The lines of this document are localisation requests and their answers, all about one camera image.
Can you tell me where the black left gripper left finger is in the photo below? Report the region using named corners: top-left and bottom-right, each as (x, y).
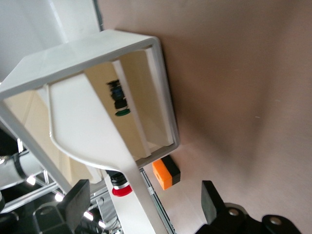
top-left (0, 179), bottom-right (91, 234)

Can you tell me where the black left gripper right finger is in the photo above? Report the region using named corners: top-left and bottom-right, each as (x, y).
top-left (196, 180), bottom-right (302, 234)

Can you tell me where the red mushroom push button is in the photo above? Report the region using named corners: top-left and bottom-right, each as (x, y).
top-left (105, 169), bottom-right (134, 197)

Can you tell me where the white plastic drawer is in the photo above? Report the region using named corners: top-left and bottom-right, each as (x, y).
top-left (46, 59), bottom-right (158, 234)

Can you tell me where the green push button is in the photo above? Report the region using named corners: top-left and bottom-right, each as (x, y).
top-left (106, 79), bottom-right (131, 117)

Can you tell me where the white drawer cabinet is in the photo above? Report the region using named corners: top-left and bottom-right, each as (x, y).
top-left (0, 29), bottom-right (181, 195)

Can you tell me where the aluminium table edge profile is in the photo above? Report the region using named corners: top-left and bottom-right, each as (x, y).
top-left (140, 170), bottom-right (176, 234)

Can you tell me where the brown table mat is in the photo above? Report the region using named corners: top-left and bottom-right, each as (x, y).
top-left (97, 0), bottom-right (312, 234)

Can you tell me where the orange button enclosure box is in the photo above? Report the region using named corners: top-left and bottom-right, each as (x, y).
top-left (152, 155), bottom-right (181, 190)

